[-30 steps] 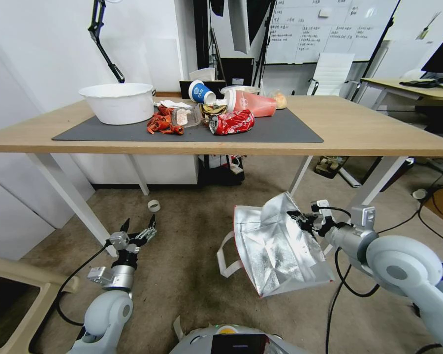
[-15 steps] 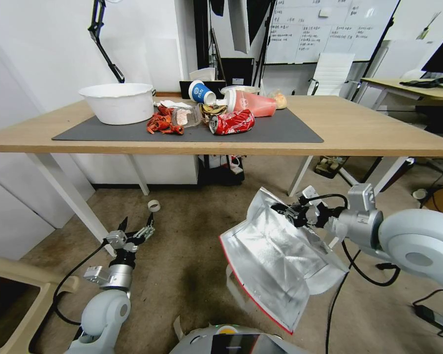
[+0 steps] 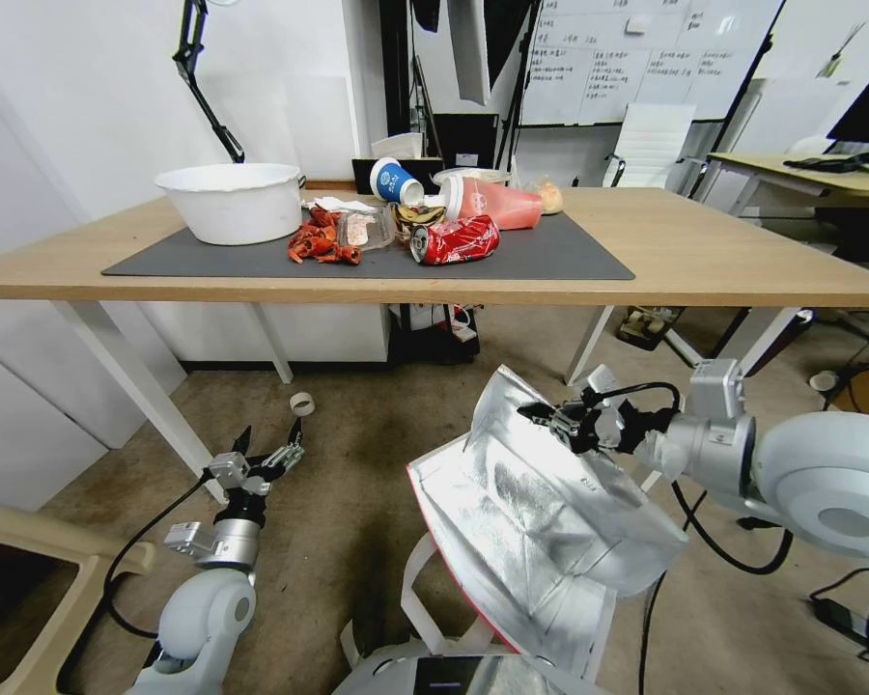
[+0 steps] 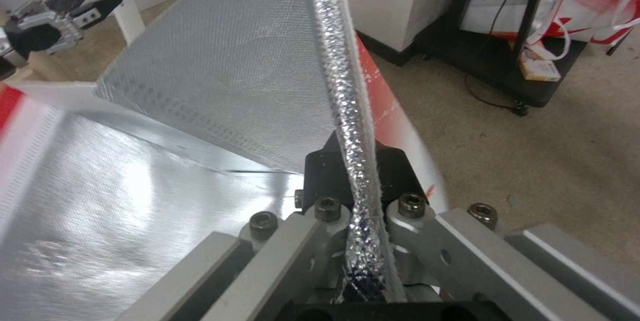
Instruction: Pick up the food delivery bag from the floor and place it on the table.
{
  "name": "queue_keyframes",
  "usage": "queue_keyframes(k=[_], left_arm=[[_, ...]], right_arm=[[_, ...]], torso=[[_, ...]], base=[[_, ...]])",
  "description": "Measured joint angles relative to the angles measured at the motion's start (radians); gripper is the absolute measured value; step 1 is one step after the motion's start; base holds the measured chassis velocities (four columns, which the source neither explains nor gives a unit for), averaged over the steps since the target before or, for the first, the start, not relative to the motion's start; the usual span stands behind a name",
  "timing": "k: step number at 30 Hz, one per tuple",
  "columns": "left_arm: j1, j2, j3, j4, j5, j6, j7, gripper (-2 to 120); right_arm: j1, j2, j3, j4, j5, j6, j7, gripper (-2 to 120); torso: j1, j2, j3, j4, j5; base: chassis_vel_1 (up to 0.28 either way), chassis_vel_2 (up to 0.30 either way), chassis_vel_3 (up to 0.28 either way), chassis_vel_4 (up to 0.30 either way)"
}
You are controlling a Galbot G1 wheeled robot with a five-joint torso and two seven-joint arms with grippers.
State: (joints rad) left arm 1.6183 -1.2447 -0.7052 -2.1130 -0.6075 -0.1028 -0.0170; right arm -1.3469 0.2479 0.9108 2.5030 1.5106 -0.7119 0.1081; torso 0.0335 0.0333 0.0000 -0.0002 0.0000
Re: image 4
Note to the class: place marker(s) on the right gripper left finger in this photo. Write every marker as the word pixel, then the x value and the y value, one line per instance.
pixel 320 178

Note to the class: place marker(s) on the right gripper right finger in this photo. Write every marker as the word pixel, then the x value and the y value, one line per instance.
pixel 400 174

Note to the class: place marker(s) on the foil-lined red white delivery bag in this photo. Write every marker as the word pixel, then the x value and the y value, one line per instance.
pixel 200 58

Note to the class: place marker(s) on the black wheeled cart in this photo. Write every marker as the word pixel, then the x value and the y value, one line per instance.
pixel 490 62

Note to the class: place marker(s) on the small yellow box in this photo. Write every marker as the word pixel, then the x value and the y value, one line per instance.
pixel 540 70

